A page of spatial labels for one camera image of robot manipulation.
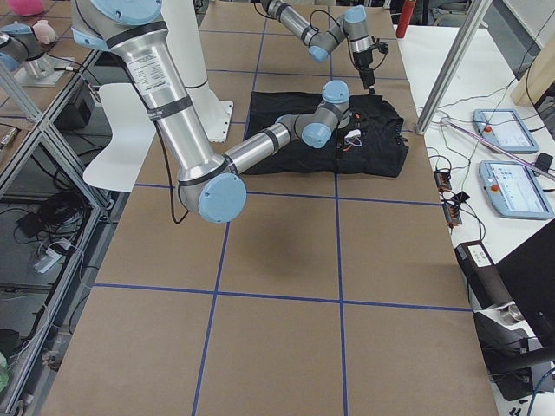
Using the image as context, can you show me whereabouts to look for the black monitor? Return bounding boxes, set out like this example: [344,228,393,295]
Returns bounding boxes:
[496,221,555,346]

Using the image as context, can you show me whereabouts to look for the pink plush toy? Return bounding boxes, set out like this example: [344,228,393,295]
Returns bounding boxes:
[6,0,45,16]

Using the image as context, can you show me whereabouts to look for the black graphic t-shirt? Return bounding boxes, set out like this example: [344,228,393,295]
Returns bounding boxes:
[245,92,408,178]

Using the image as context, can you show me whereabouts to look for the black printer device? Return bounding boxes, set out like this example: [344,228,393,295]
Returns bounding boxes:
[454,240,513,309]

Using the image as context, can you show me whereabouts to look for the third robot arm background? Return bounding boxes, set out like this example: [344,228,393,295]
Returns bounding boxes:
[1,22,44,72]

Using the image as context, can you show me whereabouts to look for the aluminium frame post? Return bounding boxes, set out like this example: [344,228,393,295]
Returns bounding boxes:
[415,0,493,135]

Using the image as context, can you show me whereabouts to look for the near teach pendant tablet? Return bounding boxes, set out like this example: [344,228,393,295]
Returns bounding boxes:
[479,160,554,220]

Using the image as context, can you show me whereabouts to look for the red fire extinguisher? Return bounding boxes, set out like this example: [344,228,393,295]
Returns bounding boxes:
[395,0,416,39]

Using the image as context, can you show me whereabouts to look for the far teach pendant tablet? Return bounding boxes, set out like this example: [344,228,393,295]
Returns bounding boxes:
[473,108,539,154]

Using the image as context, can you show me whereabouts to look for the teach pendant tablet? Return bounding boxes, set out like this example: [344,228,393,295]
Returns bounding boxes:
[473,108,539,154]
[479,160,554,220]

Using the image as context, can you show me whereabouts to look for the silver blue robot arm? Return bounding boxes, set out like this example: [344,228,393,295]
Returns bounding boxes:
[71,1,349,224]
[261,0,389,95]

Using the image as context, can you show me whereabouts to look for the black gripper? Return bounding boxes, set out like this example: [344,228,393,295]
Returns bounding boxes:
[349,38,389,95]

